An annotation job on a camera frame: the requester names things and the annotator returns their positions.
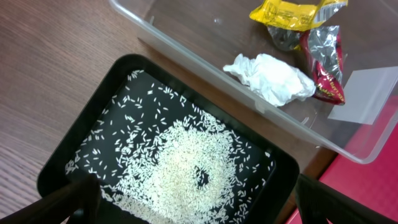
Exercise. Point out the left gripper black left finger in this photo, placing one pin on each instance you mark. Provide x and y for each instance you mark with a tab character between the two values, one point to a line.
77	202

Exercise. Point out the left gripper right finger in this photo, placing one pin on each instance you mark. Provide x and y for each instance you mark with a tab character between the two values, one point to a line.
319	203

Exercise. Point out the white rice grains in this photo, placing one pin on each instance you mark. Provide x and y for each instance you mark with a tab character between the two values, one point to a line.
163	159

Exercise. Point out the red silver foil wrapper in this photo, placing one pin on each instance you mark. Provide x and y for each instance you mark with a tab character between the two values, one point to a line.
323	51

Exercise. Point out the yellow foil wrapper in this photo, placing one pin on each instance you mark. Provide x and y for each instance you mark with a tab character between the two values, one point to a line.
286	21

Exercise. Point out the black waste tray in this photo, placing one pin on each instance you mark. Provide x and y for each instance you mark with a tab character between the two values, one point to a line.
269	187

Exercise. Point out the clear plastic waste bin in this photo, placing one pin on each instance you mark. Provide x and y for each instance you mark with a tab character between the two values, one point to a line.
204	36

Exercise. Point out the red serving tray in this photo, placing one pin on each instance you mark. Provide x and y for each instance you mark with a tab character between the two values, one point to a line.
373	185

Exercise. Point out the crumpled white tissue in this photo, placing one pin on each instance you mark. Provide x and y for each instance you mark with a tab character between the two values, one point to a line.
272	79

